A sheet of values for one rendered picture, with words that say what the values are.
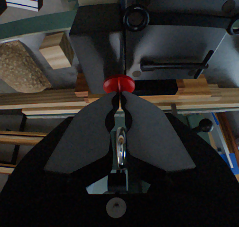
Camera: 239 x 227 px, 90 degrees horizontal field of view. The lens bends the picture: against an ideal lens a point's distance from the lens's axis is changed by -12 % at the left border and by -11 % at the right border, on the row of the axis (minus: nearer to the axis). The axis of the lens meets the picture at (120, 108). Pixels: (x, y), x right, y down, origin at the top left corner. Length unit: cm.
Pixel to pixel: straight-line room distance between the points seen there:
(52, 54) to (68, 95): 14
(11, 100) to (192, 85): 45
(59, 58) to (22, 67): 9
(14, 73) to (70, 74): 11
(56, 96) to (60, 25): 17
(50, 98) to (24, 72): 9
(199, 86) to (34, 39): 33
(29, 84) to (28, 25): 11
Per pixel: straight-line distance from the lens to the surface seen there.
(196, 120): 28
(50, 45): 23
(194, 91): 31
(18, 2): 109
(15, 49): 29
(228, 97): 43
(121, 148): 35
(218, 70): 36
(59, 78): 33
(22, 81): 32
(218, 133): 116
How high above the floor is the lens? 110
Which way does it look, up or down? 27 degrees down
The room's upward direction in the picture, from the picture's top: 179 degrees clockwise
